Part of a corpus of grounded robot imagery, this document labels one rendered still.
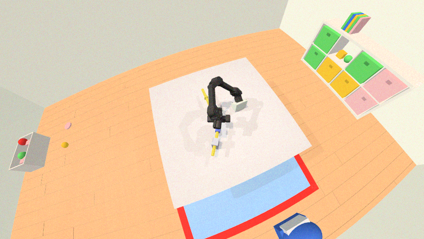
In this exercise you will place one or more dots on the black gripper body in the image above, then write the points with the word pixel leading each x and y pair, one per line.
pixel 224 117

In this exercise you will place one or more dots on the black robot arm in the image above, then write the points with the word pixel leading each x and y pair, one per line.
pixel 212 109

